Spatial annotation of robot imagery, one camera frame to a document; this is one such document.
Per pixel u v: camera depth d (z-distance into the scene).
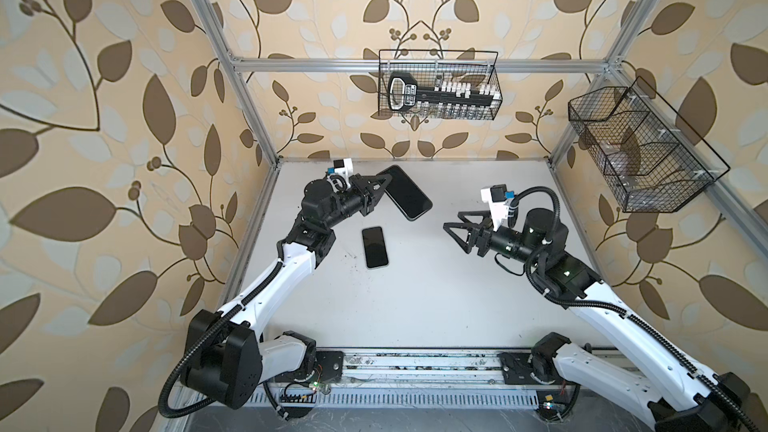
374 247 0.97
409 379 0.74
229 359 0.39
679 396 0.39
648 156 0.74
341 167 0.71
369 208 0.68
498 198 0.59
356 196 0.65
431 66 0.90
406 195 0.69
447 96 0.83
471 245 0.60
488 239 0.59
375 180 0.70
